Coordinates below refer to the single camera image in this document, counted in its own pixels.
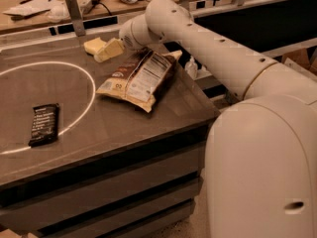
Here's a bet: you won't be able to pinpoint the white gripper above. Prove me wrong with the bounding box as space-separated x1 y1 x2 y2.
94 20 136 62

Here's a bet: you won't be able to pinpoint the yellow sponge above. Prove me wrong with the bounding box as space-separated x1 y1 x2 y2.
83 38 106 56

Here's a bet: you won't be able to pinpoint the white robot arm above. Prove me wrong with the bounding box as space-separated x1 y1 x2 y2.
119 0 317 238

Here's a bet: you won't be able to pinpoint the brown snack bag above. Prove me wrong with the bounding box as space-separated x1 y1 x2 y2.
96 48 182 113

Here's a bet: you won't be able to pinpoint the grey power strip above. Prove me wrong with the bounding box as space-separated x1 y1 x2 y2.
79 0 101 14

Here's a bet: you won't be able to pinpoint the white crumpled mask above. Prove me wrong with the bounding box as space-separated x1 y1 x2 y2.
48 4 69 23

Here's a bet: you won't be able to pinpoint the left clear plastic bottle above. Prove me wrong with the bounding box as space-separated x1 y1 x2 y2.
184 57 198 79

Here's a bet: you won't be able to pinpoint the white papers on desk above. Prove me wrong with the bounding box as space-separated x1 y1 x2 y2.
4 0 53 16

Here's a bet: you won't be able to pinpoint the black snack bar wrapper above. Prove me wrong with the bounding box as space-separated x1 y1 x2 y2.
29 103 59 148

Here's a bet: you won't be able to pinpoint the grey drawer cabinet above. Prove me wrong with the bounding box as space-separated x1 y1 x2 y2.
0 37 217 238

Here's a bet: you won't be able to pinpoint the white cardboard box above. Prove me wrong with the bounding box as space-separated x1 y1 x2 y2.
281 49 317 80

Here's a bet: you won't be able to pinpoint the grey metal bracket post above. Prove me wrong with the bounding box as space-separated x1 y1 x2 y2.
64 0 85 37

